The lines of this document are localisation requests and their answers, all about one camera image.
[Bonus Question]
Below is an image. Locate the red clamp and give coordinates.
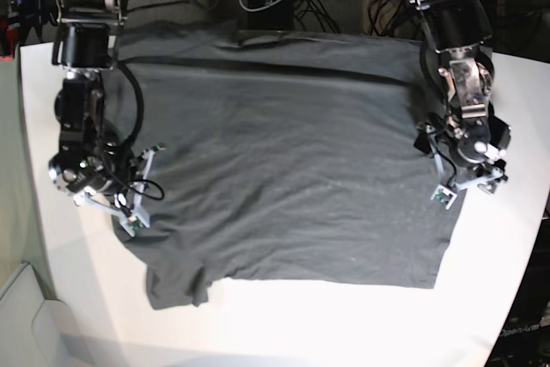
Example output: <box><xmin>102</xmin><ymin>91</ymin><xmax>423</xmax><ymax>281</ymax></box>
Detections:
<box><xmin>1</xmin><ymin>16</ymin><xmax>18</xmax><ymax>60</ymax></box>

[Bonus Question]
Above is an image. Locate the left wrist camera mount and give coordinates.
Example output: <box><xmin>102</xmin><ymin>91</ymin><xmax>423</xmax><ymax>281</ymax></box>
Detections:
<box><xmin>423</xmin><ymin>121</ymin><xmax>510</xmax><ymax>211</ymax></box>

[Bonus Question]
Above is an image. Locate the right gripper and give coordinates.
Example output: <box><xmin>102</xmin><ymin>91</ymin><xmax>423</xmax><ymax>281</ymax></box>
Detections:
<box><xmin>85</xmin><ymin>160</ymin><xmax>166</xmax><ymax>212</ymax></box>

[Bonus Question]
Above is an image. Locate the white bin corner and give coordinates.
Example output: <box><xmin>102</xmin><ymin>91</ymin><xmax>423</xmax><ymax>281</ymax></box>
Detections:
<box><xmin>1</xmin><ymin>263</ymin><xmax>83</xmax><ymax>366</ymax></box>

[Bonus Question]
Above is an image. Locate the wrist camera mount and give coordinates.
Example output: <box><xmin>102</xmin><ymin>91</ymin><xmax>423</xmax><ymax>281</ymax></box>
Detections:
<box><xmin>68</xmin><ymin>144</ymin><xmax>165</xmax><ymax>237</ymax></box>
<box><xmin>423</xmin><ymin>121</ymin><xmax>510</xmax><ymax>211</ymax></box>

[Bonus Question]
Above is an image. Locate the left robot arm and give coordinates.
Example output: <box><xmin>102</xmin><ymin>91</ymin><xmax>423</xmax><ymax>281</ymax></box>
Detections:
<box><xmin>407</xmin><ymin>0</ymin><xmax>510</xmax><ymax>206</ymax></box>

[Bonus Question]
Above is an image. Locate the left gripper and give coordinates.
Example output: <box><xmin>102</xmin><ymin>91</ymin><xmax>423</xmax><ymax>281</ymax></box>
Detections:
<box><xmin>437</xmin><ymin>160</ymin><xmax>509</xmax><ymax>195</ymax></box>

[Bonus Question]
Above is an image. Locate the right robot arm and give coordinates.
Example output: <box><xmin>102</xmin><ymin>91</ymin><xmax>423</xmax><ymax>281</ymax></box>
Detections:
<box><xmin>49</xmin><ymin>0</ymin><xmax>165</xmax><ymax>201</ymax></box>

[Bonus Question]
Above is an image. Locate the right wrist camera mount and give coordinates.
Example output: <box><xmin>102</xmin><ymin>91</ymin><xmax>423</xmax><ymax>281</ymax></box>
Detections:
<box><xmin>68</xmin><ymin>144</ymin><xmax>165</xmax><ymax>237</ymax></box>

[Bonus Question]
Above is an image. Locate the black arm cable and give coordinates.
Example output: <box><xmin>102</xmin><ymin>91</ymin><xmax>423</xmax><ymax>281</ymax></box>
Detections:
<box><xmin>115</xmin><ymin>61</ymin><xmax>145</xmax><ymax>149</ymax></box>

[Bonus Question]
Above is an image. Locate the grey t-shirt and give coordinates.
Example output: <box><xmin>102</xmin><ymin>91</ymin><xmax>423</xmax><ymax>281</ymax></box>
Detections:
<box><xmin>119</xmin><ymin>21</ymin><xmax>461</xmax><ymax>309</ymax></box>

